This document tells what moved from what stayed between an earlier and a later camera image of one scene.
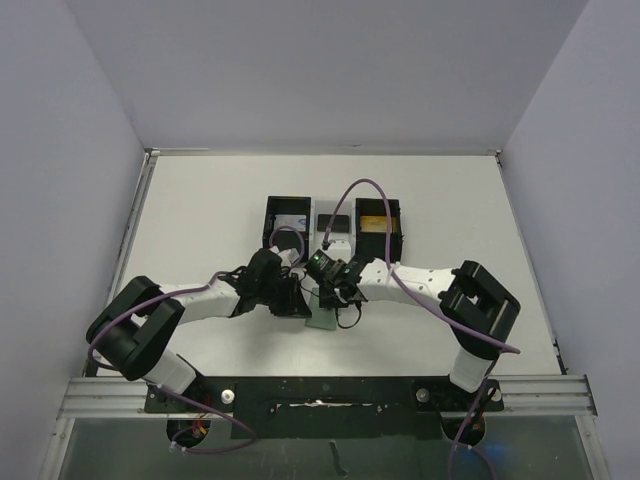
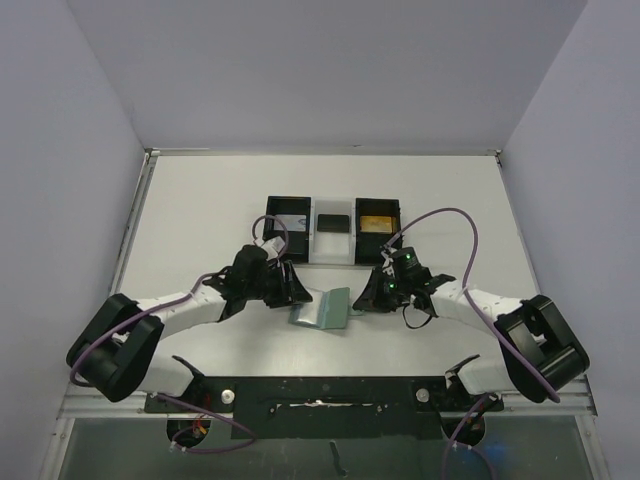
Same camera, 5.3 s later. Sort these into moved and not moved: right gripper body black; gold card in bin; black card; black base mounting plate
Moved: right gripper body black
Not moved: gold card in bin; black card; black base mounting plate
